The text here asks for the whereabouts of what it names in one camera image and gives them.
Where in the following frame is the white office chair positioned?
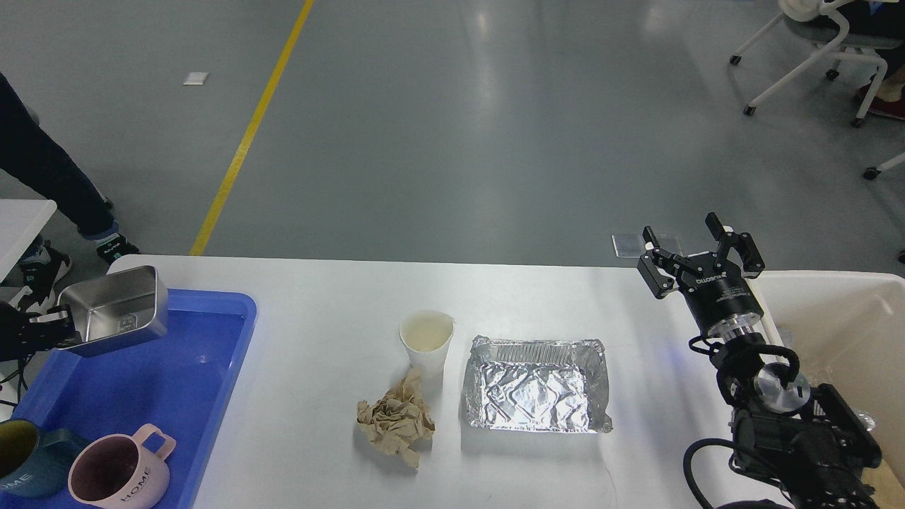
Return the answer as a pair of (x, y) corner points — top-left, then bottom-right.
(730, 1), (903, 116)

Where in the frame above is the clear floor plate right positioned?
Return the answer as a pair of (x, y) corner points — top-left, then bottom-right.
(657, 234), (682, 252)

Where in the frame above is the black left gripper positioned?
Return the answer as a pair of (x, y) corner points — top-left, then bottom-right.
(1, 302), (75, 362)

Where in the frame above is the blue plastic tray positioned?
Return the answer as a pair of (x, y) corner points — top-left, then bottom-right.
(4, 289), (257, 508)

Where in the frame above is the square stainless steel tray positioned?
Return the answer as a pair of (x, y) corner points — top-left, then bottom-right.
(57, 265), (168, 357)

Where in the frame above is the clear floor plate left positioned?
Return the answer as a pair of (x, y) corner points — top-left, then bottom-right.
(611, 234), (646, 259)

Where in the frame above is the clear floor plate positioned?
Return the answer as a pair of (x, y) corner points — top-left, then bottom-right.
(611, 234), (646, 259)
(657, 234), (682, 252)

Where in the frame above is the crumpled brown paper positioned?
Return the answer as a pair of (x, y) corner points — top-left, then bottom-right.
(356, 368), (436, 469)

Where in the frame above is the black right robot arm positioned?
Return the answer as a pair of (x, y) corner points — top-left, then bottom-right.
(637, 213), (882, 508)

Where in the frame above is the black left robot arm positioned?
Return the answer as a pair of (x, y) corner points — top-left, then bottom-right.
(1, 302), (80, 384)

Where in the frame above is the person in dark jeans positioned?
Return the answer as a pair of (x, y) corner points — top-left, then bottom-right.
(1, 76), (140, 315)

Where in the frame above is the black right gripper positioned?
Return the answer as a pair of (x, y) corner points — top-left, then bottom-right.
(637, 212), (765, 338)

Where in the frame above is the white plastic bin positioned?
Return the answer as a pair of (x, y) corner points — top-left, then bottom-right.
(751, 271), (904, 508)

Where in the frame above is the aluminium foil container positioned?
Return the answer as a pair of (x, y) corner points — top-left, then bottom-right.
(462, 336), (614, 433)

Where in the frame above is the pink HOME mug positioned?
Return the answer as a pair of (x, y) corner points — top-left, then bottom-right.
(67, 424), (177, 508)

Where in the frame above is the white paper cup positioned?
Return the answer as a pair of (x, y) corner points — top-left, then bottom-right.
(399, 310), (455, 379)

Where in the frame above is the blue HOME mug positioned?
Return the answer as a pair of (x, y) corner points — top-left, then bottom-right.
(1, 419), (91, 499)

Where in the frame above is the white side table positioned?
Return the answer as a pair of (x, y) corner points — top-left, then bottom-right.
(1, 199), (57, 281)

